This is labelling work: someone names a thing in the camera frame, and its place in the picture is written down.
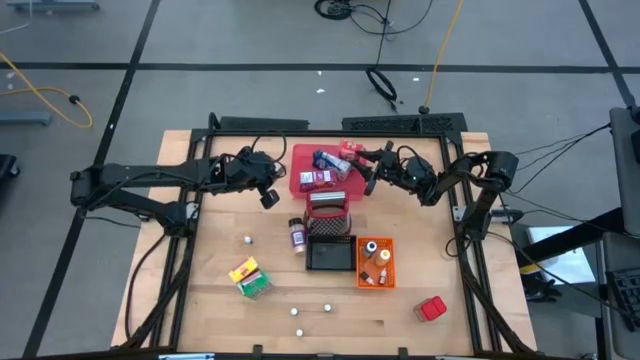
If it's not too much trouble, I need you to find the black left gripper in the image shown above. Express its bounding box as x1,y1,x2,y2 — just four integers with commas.
214,146,282,211

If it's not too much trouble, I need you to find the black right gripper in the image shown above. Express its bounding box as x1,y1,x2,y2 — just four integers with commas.
355,140,437,197

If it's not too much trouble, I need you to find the small red cereal box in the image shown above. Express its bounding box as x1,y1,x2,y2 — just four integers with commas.
338,139,366,164

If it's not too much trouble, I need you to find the blue Frosted Flakes cereal box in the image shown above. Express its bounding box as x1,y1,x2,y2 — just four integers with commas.
312,149,353,181

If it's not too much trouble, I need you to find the small magenta cereal box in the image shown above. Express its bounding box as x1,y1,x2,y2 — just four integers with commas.
298,168,340,194

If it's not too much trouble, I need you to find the green Apple Jacks cereal box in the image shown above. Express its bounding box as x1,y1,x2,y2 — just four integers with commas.
236,268,275,301

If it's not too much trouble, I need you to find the red plastic tray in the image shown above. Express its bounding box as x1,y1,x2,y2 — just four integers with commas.
288,143,369,202

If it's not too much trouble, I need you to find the black perforated panel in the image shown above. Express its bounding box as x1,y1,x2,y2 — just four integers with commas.
342,112,469,135

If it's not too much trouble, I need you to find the small yellow cereal box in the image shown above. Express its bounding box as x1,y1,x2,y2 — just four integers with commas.
228,255,260,285

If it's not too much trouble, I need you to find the black plastic basket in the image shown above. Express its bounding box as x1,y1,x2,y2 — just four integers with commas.
304,233,359,273

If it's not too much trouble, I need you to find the orange plastic basket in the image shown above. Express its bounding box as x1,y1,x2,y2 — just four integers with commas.
355,236,397,291

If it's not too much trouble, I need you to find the black metal beam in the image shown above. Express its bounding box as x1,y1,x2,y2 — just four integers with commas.
517,207,626,266

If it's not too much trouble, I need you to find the white paper sheet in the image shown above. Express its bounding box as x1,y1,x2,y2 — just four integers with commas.
525,225,597,286

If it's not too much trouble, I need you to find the grey cabinet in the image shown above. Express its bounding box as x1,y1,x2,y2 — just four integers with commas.
602,106,640,360

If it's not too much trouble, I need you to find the grey metal floor bar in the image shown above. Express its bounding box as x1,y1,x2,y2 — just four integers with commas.
0,110,53,126
7,0,101,12

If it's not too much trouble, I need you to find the black floor object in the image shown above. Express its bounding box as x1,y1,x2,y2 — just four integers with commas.
0,153,21,179

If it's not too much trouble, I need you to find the black keyboard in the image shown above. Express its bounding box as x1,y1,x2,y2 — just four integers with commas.
605,267,640,334

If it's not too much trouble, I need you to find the steel box grater red handle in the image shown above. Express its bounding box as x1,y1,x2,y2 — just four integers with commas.
302,189,353,237

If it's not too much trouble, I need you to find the black looped floor cable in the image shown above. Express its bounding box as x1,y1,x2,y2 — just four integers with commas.
366,0,401,112

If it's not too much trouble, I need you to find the yellow hanging cable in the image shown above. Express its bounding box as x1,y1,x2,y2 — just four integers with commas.
423,0,465,114

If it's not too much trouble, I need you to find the black coiled cable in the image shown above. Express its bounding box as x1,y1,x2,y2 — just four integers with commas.
313,0,435,36

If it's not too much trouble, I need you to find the yellow floor cable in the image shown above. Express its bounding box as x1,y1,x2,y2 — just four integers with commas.
0,52,95,130

